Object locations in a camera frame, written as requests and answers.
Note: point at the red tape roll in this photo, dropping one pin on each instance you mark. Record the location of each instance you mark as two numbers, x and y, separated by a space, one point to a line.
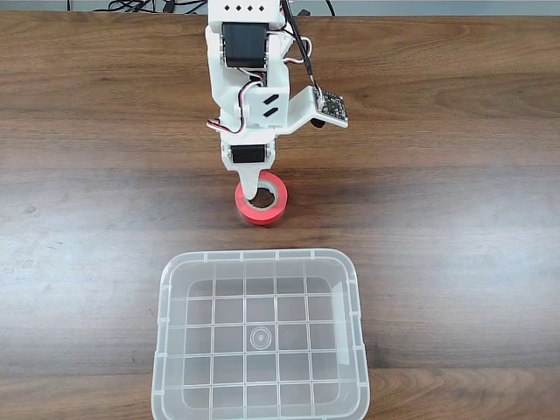
262 217

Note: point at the camera board on white mount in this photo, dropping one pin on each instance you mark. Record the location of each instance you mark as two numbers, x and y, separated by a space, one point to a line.
332 107

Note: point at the clear plastic storage box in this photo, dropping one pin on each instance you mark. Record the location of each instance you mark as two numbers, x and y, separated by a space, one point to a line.
262 341

